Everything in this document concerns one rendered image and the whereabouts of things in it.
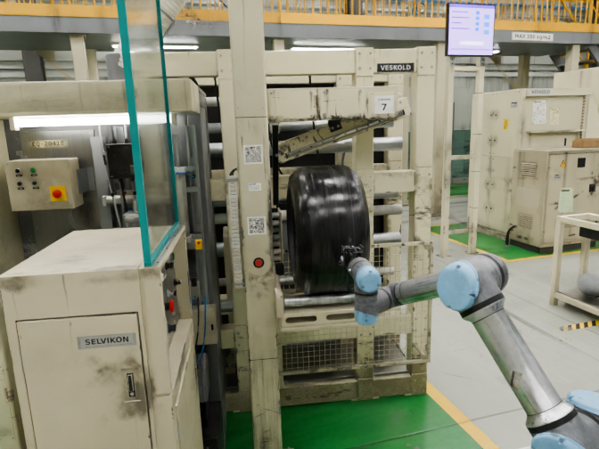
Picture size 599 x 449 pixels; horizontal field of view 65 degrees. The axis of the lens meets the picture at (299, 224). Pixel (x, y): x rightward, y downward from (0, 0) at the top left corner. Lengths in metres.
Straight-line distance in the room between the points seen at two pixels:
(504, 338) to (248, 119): 1.21
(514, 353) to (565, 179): 5.28
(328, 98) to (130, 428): 1.52
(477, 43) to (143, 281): 5.13
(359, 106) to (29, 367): 1.62
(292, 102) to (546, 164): 4.46
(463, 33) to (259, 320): 4.48
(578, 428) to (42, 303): 1.31
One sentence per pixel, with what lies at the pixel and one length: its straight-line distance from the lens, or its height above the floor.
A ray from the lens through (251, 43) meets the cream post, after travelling 1.91.
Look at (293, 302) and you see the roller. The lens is 1.95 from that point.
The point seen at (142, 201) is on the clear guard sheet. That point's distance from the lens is 1.24.
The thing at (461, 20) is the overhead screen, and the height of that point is 2.70.
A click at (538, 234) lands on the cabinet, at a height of 0.24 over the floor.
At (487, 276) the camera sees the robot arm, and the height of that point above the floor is 1.24.
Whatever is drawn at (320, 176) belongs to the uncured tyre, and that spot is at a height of 1.41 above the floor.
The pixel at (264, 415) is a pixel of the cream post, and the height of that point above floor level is 0.35.
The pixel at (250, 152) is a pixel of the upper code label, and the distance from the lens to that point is 1.89.
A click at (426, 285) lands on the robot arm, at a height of 1.13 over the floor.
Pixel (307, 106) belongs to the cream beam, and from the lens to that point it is 2.17.
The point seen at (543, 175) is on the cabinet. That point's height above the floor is 0.95.
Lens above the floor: 1.61
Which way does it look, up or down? 12 degrees down
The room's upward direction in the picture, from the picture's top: 2 degrees counter-clockwise
